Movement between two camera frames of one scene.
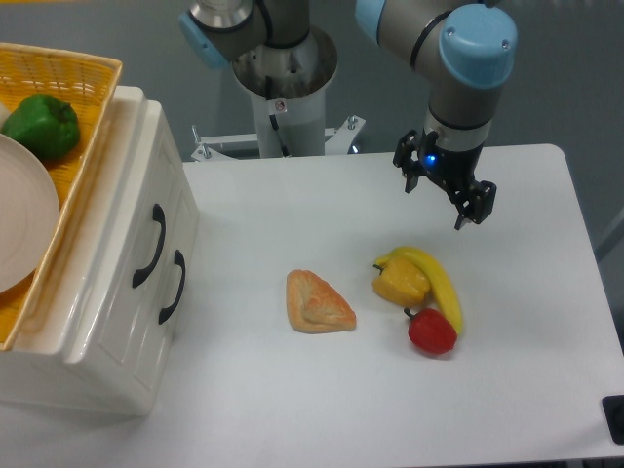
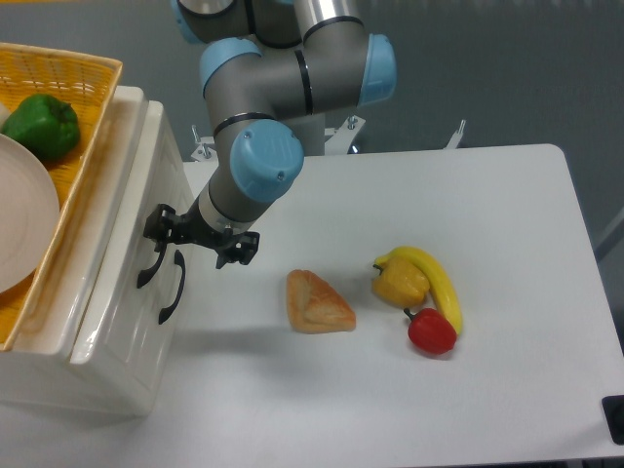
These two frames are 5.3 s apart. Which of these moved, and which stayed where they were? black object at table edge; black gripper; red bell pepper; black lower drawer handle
Moved: black gripper
Stayed: red bell pepper; black lower drawer handle; black object at table edge
